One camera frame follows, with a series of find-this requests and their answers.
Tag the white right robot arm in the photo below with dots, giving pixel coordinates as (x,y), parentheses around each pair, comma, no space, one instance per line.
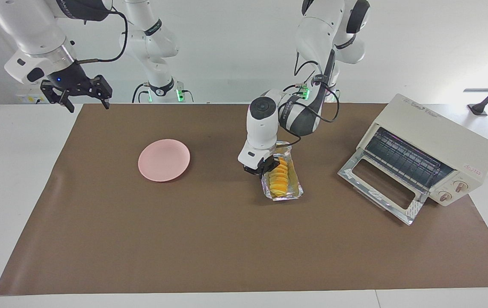
(30,25)

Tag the aluminium foil tray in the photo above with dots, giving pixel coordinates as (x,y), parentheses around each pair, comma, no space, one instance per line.
(295,184)

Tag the cream oven knob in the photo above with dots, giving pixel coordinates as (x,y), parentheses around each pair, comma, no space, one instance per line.
(462,186)
(445,196)

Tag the pink round plate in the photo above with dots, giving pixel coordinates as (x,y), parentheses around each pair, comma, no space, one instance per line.
(164,160)

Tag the glass oven door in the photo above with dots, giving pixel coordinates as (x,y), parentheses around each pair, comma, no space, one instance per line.
(350,173)

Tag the cream toaster oven body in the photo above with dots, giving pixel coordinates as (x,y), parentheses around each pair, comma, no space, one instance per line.
(440,128)

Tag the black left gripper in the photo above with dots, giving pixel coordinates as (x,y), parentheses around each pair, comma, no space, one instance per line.
(255,170)

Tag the white wall socket box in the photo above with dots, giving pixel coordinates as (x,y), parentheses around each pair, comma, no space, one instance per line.
(30,99)

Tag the brown table mat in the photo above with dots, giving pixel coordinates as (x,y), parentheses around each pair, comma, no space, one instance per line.
(244,239)

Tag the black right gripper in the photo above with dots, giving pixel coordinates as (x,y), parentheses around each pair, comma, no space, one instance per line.
(70,83)

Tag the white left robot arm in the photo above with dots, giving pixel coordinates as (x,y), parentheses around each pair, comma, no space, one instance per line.
(316,30)

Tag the golden bread loaf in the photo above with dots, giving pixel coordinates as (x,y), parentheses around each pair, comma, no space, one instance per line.
(279,182)

